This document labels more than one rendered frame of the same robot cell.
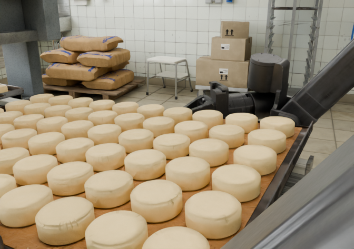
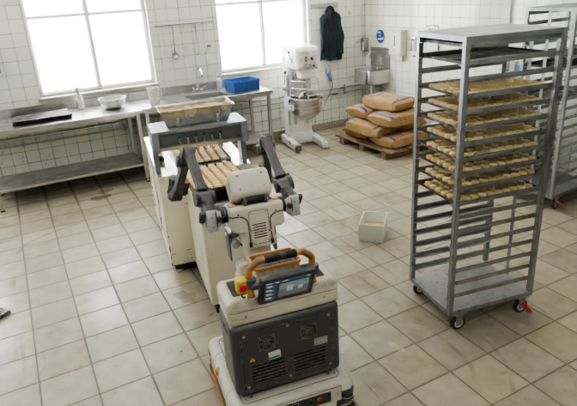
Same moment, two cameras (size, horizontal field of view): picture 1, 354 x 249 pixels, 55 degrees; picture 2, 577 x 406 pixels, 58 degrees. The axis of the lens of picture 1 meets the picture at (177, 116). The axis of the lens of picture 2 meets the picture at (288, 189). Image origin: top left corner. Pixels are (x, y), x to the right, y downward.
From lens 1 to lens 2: 319 cm
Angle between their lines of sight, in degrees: 40
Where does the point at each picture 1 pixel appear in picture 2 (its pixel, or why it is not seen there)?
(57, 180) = not seen: hidden behind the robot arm
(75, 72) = (364, 129)
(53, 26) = (245, 136)
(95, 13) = (409, 68)
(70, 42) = (368, 100)
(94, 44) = (385, 105)
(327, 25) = not seen: outside the picture
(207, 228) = not seen: hidden behind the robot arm
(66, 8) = (386, 60)
